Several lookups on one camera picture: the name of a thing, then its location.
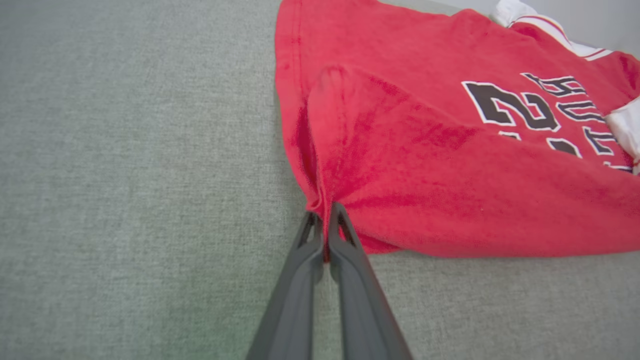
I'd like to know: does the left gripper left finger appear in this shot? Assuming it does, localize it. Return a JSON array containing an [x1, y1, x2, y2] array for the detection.
[[246, 212, 325, 360]]

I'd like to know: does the red white basketball jersey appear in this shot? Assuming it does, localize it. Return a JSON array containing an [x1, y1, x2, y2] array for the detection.
[[274, 0, 640, 263]]

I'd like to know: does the grey fabric sofa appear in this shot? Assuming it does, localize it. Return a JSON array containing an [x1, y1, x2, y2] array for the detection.
[[0, 0, 640, 360]]

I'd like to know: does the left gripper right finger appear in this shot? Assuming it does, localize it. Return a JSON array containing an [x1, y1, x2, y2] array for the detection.
[[327, 202, 414, 360]]

